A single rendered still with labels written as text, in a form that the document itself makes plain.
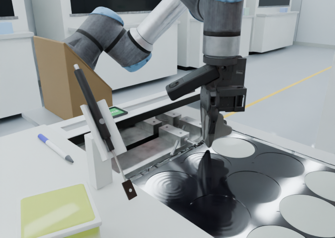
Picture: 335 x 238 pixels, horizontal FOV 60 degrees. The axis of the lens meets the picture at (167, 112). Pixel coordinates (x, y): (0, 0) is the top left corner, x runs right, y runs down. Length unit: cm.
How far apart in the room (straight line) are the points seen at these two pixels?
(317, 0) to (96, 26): 801
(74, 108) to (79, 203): 72
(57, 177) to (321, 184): 48
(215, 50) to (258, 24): 639
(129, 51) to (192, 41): 411
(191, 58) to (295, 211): 478
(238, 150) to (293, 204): 20
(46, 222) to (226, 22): 44
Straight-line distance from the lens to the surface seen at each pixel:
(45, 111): 122
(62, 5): 374
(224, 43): 58
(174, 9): 106
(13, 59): 333
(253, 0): 694
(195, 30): 511
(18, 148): 62
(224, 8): 58
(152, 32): 108
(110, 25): 111
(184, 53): 522
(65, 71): 100
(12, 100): 341
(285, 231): 51
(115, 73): 393
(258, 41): 698
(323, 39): 879
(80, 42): 107
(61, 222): 31
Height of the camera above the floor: 123
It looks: 22 degrees down
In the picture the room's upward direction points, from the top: straight up
